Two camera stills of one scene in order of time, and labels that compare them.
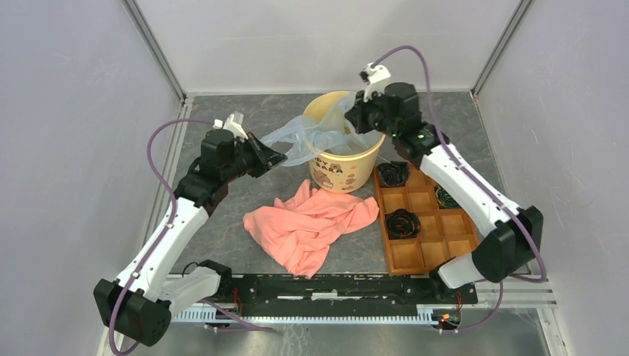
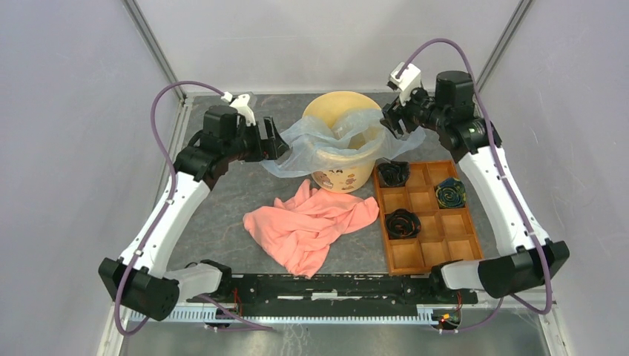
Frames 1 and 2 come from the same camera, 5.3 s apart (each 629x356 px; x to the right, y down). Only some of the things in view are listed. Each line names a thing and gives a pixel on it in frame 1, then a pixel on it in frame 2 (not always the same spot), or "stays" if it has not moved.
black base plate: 289,295 stays
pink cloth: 300,231 stays
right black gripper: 357,114 -> 395,110
